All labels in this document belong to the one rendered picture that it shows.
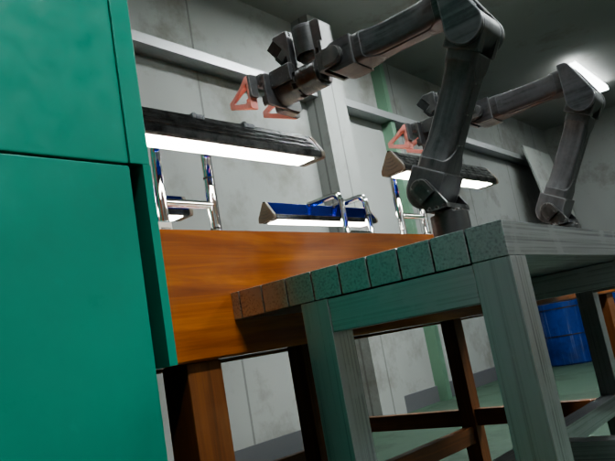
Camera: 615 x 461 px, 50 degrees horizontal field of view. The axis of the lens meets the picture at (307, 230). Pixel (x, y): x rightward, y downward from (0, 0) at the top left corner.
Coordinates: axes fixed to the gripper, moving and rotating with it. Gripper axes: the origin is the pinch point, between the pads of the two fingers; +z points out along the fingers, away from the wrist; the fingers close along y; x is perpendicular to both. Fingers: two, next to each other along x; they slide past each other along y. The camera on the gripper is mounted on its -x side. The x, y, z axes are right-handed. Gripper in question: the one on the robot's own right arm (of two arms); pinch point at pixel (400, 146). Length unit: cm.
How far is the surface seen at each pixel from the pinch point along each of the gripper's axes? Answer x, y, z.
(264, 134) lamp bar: -1.1, 43.6, 11.3
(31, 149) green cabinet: 23, 119, -18
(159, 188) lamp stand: 8, 61, 30
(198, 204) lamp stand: 11, 51, 30
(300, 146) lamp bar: 1.0, 32.7, 9.5
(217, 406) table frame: 56, 94, -14
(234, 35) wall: -164, -148, 181
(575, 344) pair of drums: 87, -490, 125
